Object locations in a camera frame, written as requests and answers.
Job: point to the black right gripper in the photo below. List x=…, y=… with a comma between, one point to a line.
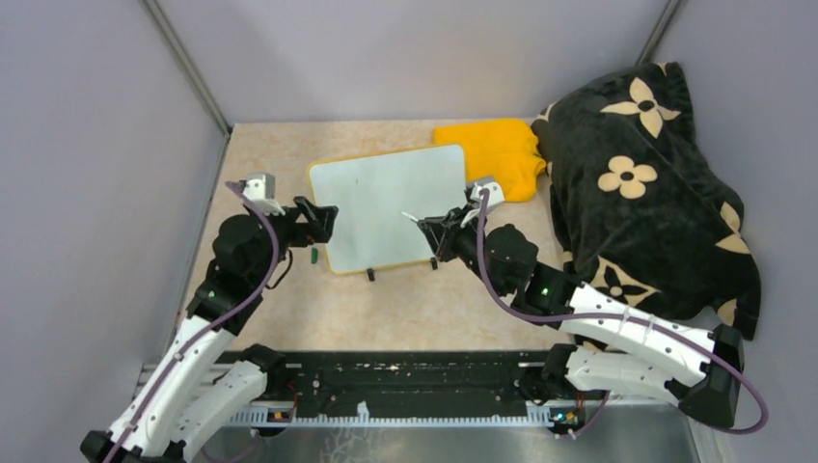
x=444, y=240

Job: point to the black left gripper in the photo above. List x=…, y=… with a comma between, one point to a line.
x=317, y=229

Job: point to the white marker pen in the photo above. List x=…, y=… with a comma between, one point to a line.
x=411, y=217

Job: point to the yellow-framed whiteboard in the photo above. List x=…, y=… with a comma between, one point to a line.
x=370, y=192

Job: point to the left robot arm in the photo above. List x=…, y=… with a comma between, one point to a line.
x=164, y=422

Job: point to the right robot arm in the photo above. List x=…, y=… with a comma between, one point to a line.
x=695, y=369

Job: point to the folded yellow cloth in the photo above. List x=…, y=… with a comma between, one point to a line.
x=504, y=149

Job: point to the black floral blanket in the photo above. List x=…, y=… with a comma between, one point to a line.
x=636, y=208

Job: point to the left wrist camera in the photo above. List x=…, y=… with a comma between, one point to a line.
x=259, y=188

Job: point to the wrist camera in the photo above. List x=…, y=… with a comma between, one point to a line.
x=259, y=188
x=484, y=189

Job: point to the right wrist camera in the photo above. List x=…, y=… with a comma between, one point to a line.
x=484, y=189

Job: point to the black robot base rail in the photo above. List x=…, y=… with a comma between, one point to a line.
x=417, y=389

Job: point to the left metal corner post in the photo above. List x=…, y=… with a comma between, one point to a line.
x=186, y=64

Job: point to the metal corner post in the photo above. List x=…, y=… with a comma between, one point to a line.
x=658, y=31
x=186, y=64

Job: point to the right metal corner post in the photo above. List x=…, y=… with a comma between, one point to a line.
x=658, y=31

